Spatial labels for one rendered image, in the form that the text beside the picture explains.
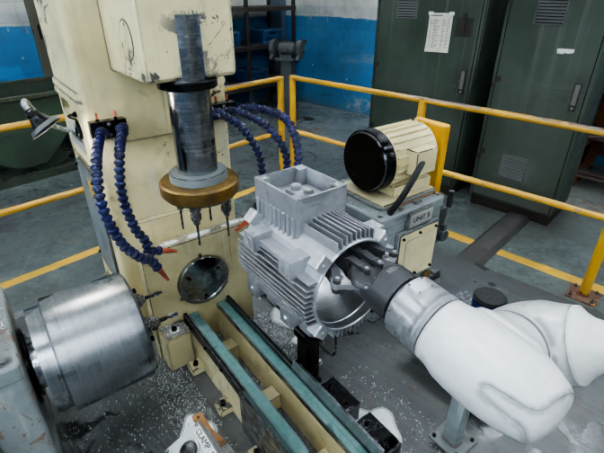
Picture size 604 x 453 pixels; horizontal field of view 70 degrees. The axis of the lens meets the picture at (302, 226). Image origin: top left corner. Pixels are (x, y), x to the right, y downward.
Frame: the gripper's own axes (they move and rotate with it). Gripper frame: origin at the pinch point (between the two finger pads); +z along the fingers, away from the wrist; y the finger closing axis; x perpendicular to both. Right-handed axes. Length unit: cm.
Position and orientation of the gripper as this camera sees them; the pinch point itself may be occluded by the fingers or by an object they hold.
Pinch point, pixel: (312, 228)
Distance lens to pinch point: 71.3
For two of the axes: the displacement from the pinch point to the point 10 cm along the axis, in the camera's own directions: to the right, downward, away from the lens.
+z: -5.9, -4.8, 6.4
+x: -0.7, 8.3, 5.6
